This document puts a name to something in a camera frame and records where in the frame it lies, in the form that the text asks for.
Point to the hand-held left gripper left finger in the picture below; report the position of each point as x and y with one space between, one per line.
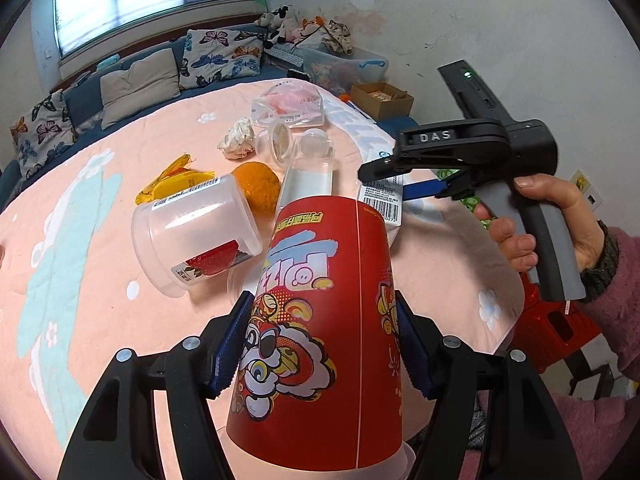
232 342

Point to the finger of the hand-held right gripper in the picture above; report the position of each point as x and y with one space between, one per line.
425 190
400 167

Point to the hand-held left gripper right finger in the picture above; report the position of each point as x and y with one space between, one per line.
412 352

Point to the white barcode packet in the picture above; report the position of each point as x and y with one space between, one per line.
382 200

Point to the tall clear plastic cup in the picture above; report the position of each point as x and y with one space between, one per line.
307 180

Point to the red printed paper cup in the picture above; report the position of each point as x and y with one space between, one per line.
325 320

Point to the small clear round container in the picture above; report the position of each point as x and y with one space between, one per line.
281 142

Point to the clear labelled plastic cup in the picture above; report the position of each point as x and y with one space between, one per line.
200 225

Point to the clear plastic bag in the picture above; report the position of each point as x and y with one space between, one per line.
290 105

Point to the orange fruit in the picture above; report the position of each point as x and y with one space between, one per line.
257 185

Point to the white tissue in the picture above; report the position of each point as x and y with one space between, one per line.
237 137

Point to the yellow snack wrapper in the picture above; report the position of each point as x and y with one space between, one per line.
172 180

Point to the person's right forearm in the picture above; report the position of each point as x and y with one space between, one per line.
620 300

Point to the person's right hand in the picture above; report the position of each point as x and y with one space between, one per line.
582 225

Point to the white blue-lettered plastic bag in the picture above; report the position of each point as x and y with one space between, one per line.
360 130

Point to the cardboard box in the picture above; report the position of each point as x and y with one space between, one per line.
385 102

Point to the small orange toy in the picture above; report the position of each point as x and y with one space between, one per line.
345 97

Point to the clear plastic storage box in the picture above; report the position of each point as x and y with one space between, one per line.
350 67

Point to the red plastic stool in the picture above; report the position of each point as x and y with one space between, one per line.
545 340

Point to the pink floral blanket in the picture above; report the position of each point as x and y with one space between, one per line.
100 320

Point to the beige plush toy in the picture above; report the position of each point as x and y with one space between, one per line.
339 37

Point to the pink orange plush toy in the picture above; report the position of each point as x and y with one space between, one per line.
306 30

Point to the person's pink fleece garment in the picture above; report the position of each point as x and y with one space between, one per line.
575 440

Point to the black and white cow plush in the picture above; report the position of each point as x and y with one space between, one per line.
277 25

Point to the large butterfly print pillow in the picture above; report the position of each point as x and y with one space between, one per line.
220 57

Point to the beige pillow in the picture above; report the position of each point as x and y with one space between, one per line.
137 92

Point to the small butterfly print pillow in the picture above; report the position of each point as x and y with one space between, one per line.
42 132

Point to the blue sofa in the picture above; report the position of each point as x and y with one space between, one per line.
82 97

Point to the window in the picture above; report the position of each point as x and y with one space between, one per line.
150 0

